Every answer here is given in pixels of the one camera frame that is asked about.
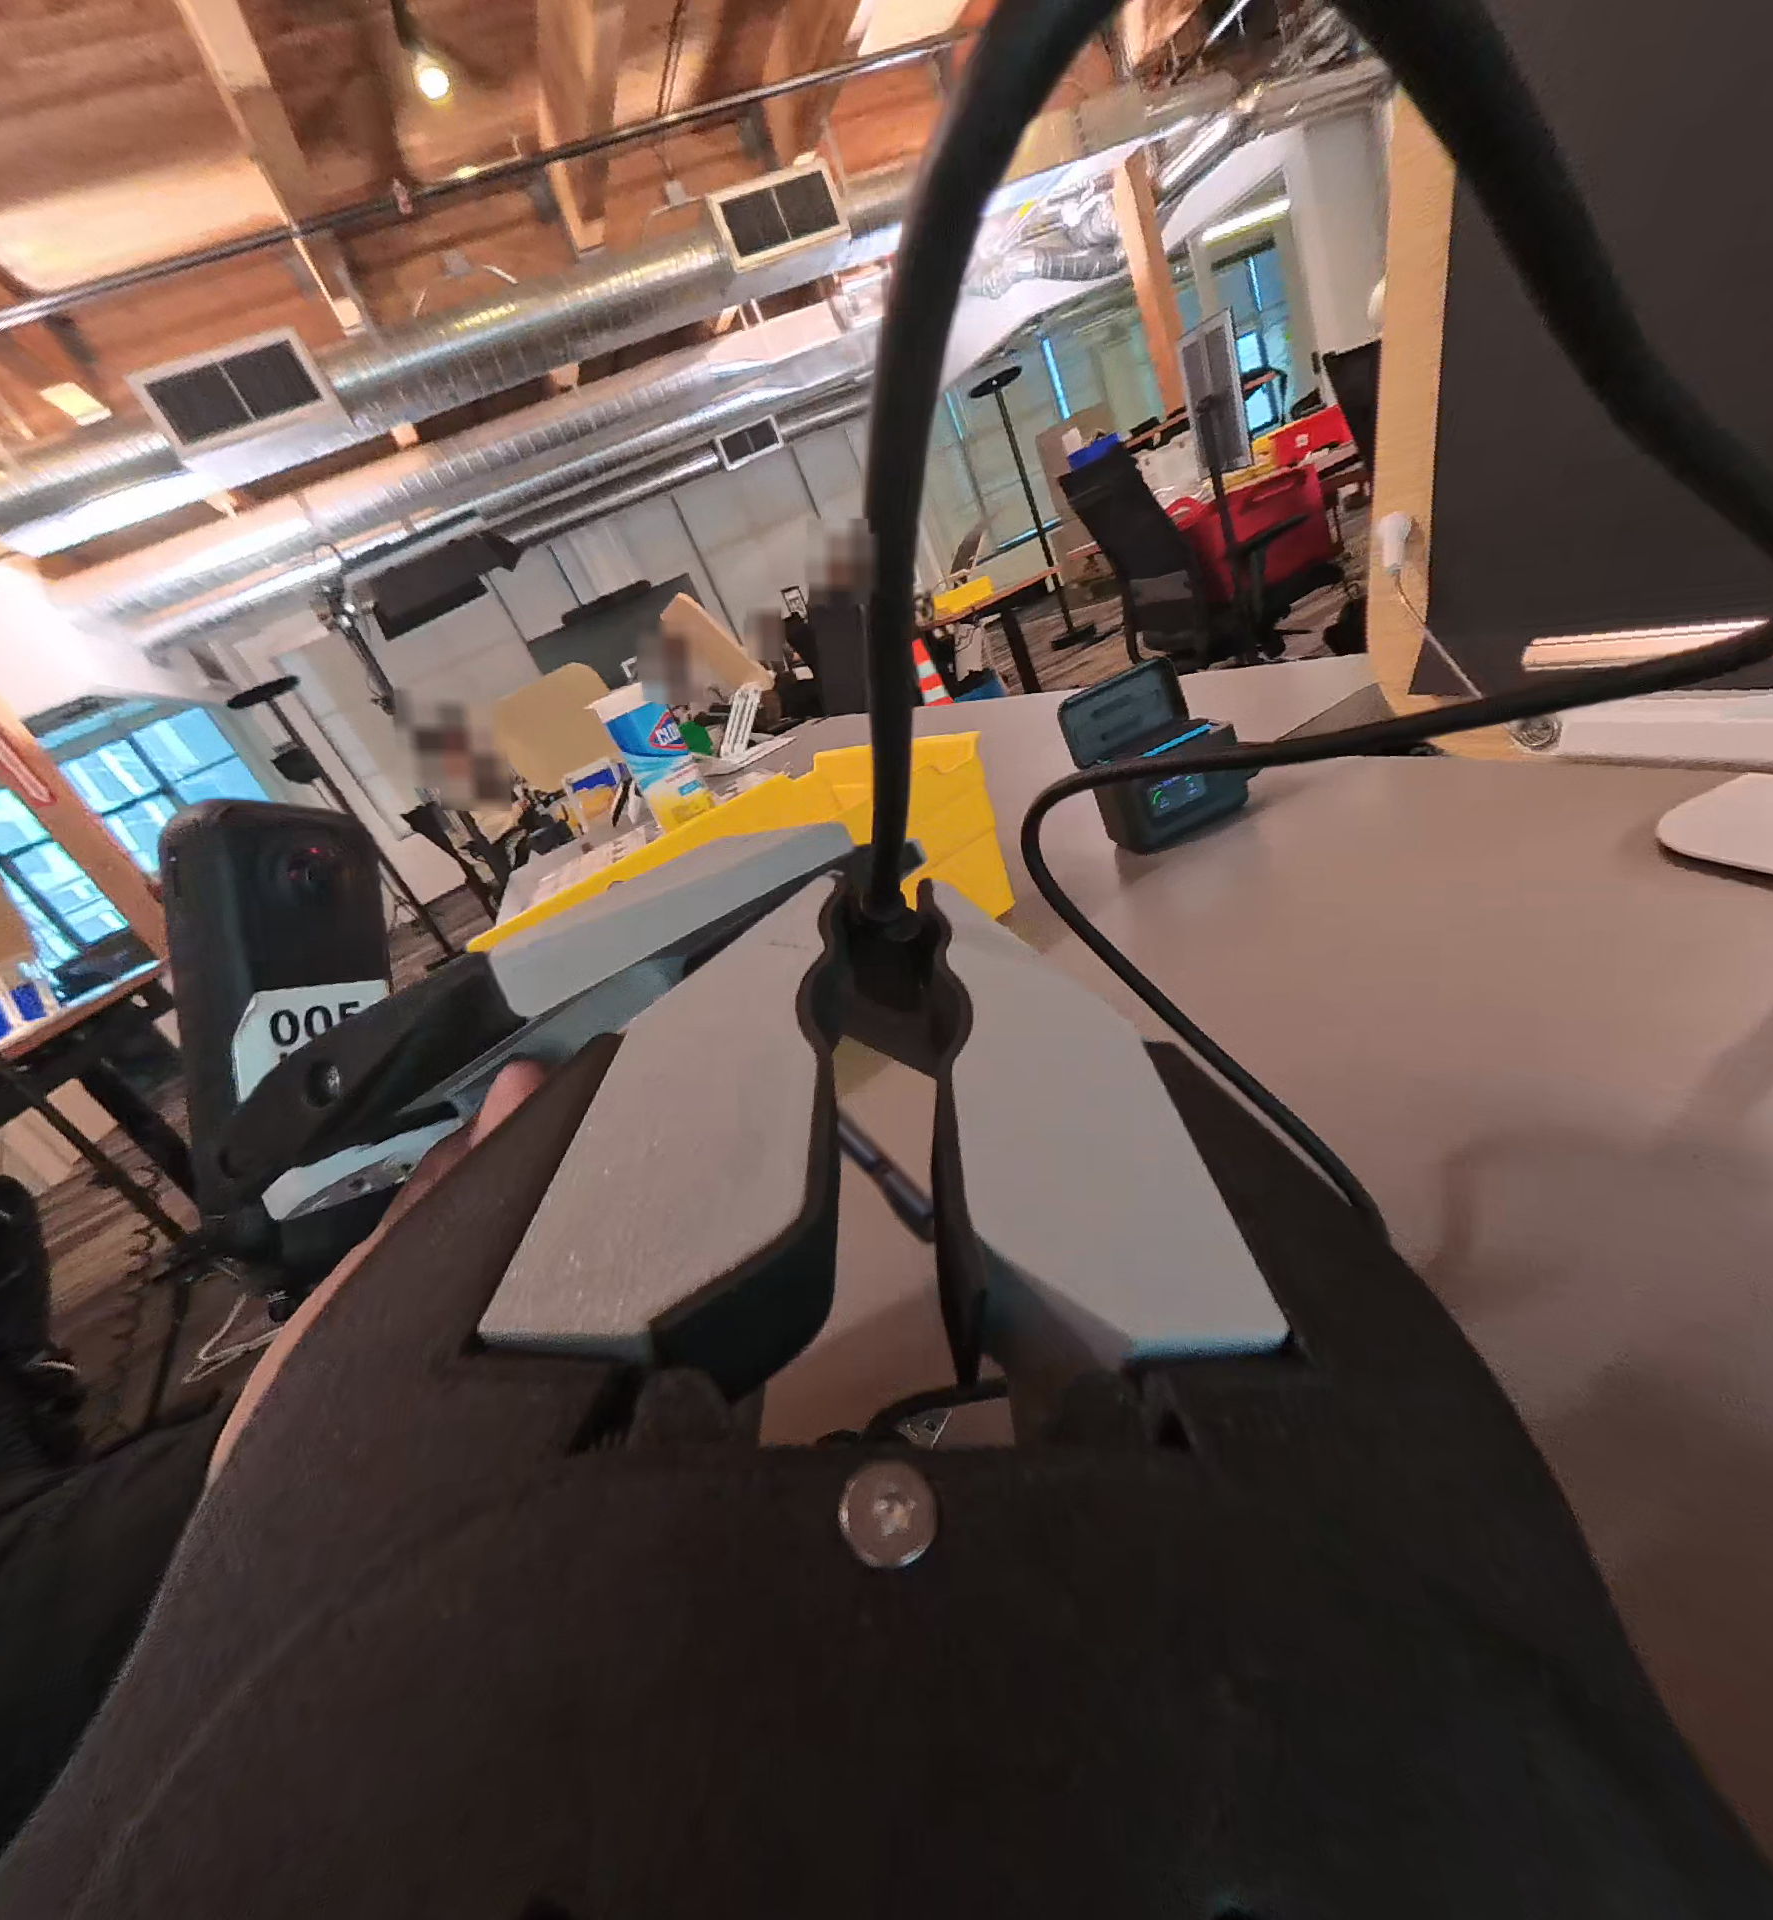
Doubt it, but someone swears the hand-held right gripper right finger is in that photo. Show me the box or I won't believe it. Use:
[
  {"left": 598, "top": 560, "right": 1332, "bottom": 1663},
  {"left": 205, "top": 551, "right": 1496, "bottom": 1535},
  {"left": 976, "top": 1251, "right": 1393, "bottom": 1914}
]
[{"left": 915, "top": 876, "right": 1292, "bottom": 1389}]

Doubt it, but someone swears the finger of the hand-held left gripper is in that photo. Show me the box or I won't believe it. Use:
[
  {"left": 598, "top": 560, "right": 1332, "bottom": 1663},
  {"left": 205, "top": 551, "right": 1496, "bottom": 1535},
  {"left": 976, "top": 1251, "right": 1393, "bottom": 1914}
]
[
  {"left": 523, "top": 960, "right": 678, "bottom": 1065},
  {"left": 483, "top": 819, "right": 861, "bottom": 1026}
]

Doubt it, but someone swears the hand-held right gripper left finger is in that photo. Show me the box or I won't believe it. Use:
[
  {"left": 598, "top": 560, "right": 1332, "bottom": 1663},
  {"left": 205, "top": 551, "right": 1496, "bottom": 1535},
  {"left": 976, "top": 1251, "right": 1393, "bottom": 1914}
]
[{"left": 478, "top": 871, "right": 849, "bottom": 1403}]

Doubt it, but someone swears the yellow plastic bin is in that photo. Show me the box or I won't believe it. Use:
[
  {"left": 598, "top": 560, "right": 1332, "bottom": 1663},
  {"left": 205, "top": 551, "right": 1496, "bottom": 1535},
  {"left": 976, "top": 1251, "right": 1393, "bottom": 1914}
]
[{"left": 469, "top": 729, "right": 1017, "bottom": 963}]

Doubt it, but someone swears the black usb-c cable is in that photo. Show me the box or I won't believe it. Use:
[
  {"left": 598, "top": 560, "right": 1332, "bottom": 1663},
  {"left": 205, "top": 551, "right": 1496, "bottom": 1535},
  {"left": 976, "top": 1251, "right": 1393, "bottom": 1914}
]
[{"left": 838, "top": 0, "right": 1773, "bottom": 1248}]

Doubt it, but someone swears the person's left hand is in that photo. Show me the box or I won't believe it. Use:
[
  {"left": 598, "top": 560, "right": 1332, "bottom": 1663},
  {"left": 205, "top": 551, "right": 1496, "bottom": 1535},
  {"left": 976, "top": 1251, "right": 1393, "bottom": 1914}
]
[{"left": 208, "top": 1049, "right": 556, "bottom": 1487}]

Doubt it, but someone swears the white wipes canister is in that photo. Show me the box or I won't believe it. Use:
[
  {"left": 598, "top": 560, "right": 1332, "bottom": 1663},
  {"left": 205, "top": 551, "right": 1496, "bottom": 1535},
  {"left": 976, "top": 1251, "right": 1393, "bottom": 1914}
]
[{"left": 593, "top": 691, "right": 714, "bottom": 834}]

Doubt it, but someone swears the large paned window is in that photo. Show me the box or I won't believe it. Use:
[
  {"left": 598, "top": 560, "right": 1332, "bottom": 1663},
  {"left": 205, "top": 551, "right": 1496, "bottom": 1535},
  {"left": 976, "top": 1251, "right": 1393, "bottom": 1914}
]
[{"left": 0, "top": 705, "right": 276, "bottom": 963}]

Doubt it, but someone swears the black charging case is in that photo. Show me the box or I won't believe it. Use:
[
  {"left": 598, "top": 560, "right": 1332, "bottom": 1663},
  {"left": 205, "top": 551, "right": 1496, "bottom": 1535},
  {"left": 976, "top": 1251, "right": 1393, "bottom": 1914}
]
[{"left": 1058, "top": 657, "right": 1255, "bottom": 853}]

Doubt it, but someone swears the black hanging speaker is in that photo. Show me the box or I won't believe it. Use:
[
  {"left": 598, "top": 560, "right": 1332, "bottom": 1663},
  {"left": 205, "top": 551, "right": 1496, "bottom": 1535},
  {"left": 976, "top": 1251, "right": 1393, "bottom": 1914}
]
[{"left": 374, "top": 531, "right": 523, "bottom": 642}]

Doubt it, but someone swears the black office chair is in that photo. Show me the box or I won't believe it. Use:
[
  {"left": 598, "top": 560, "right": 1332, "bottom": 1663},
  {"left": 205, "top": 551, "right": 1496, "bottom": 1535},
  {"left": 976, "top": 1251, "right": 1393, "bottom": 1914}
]
[{"left": 1058, "top": 449, "right": 1343, "bottom": 674}]

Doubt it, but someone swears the white ceiling vent grille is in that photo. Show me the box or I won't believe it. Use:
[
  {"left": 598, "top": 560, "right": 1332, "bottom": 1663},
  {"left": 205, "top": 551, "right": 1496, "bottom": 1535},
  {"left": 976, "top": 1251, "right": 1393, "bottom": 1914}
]
[
  {"left": 706, "top": 162, "right": 849, "bottom": 272},
  {"left": 129, "top": 333, "right": 339, "bottom": 451}
]

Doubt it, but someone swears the person's dark clothed body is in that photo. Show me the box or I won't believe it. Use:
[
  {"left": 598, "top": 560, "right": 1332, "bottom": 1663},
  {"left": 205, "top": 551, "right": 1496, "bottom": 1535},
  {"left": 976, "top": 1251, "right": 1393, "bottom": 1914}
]
[{"left": 0, "top": 1410, "right": 243, "bottom": 1920}]

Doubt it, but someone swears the black wood-edged desk divider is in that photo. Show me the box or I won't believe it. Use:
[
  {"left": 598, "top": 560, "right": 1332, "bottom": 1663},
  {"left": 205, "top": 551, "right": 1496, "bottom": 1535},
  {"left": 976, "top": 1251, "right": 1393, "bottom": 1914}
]
[{"left": 1366, "top": 0, "right": 1773, "bottom": 699}]

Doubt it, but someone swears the silver ventilation duct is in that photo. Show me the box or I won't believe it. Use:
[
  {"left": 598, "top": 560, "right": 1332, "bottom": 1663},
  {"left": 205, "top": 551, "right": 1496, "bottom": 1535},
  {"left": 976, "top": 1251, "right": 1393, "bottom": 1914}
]
[{"left": 0, "top": 180, "right": 1007, "bottom": 564}]

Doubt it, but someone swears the thin wire with white tip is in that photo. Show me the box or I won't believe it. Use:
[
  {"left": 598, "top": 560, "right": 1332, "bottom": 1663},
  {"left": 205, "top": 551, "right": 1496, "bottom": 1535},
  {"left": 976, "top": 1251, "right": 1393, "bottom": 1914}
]
[{"left": 1372, "top": 510, "right": 1487, "bottom": 699}]

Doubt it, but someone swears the white divider base plate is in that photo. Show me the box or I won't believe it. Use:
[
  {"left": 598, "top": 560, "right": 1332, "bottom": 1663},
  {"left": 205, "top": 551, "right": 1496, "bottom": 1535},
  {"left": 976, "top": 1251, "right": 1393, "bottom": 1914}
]
[{"left": 1658, "top": 772, "right": 1773, "bottom": 895}]

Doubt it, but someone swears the silver divider bracket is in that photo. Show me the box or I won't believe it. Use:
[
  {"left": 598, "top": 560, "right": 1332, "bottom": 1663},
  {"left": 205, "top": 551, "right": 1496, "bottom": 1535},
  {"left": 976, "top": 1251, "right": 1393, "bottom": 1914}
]
[{"left": 1508, "top": 651, "right": 1773, "bottom": 774}]

